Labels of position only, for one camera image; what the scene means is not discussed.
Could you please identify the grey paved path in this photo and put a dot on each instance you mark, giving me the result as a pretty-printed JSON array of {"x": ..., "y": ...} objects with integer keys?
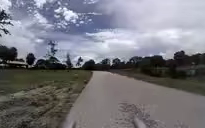
[{"x": 113, "y": 96}]

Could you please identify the row of trees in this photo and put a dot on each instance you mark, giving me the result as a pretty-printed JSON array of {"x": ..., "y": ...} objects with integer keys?
[{"x": 156, "y": 61}]

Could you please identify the robot's own part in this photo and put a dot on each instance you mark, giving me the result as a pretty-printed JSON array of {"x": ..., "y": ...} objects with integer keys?
[
  {"x": 69, "y": 124},
  {"x": 139, "y": 122}
]

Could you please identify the patchy grass with sandy soil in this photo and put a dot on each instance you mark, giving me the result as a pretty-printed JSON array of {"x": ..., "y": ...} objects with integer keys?
[{"x": 23, "y": 83}]

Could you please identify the low building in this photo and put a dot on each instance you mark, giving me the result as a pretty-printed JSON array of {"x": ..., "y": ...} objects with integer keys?
[{"x": 15, "y": 63}]

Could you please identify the grass verge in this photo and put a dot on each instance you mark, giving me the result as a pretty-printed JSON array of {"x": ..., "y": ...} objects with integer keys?
[{"x": 190, "y": 85}]

